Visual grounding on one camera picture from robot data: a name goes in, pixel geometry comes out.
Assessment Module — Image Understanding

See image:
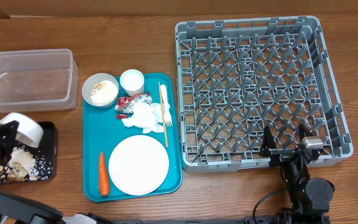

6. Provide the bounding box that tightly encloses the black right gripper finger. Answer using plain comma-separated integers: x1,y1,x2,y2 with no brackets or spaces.
298,123,313,139
261,126,276,150

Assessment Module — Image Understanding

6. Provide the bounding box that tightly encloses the white ceramic bowl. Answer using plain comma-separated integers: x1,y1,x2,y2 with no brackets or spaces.
0,112,44,148

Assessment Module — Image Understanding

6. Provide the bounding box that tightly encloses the grey bowl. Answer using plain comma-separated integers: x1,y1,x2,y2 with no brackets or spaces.
82,73,119,108

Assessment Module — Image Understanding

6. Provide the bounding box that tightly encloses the orange carrot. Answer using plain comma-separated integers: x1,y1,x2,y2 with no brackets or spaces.
98,152,110,197

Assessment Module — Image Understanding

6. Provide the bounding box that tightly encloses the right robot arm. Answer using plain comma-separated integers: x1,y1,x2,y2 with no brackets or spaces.
244,124,335,224

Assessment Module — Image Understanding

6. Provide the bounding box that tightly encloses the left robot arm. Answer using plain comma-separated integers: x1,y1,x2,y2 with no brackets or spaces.
0,121,112,224

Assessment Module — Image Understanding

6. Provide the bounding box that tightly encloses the black waste tray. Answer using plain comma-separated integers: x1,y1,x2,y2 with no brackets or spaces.
12,121,58,179

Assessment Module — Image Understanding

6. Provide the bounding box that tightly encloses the grey dishwasher rack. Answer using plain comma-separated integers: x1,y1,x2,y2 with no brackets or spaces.
175,16,354,174

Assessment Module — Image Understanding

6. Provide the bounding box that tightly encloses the rice and peanut shells pile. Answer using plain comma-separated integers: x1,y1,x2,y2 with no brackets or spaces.
0,146,54,184

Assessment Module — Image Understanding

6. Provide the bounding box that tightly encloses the clear plastic bin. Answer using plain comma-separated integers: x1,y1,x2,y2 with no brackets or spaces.
0,49,78,113

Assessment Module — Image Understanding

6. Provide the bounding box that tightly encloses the white plastic fork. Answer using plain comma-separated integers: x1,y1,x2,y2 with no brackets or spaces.
160,85,173,127

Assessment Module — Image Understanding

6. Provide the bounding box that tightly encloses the wooden chopstick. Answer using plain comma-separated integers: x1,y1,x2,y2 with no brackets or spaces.
158,82,169,148

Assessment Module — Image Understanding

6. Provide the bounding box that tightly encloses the crumpled white napkin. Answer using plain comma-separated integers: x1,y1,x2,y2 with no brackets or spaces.
122,102,164,134

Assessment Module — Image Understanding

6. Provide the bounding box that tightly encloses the white round plate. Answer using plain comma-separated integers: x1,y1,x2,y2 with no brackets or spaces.
108,135,170,196

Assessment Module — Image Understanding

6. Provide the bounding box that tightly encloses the red foil wrapper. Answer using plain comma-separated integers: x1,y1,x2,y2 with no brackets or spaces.
115,92,152,119

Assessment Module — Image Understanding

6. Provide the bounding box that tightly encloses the teal plastic tray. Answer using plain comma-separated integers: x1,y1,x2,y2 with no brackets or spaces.
83,73,183,202

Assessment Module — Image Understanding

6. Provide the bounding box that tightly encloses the white paper cup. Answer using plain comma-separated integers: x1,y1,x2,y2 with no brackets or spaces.
119,69,144,96

